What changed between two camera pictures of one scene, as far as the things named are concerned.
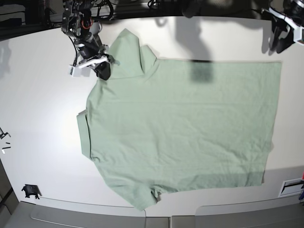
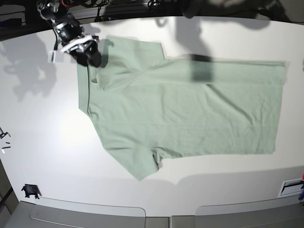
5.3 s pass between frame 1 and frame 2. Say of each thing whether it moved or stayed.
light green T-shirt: moved
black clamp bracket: stayed
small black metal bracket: stayed
